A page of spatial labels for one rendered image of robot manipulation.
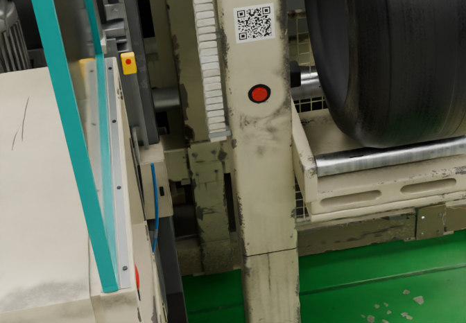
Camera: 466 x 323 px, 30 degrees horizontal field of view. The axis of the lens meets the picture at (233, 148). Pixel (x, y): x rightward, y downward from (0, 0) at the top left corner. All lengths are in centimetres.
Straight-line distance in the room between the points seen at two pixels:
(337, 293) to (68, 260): 172
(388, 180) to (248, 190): 30
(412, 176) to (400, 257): 107
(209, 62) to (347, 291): 127
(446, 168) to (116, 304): 96
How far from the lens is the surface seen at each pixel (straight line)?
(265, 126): 177
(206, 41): 166
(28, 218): 120
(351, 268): 283
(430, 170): 185
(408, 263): 286
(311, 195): 176
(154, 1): 244
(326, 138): 202
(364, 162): 179
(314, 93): 200
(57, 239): 116
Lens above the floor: 203
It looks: 38 degrees down
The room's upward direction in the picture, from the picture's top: 6 degrees counter-clockwise
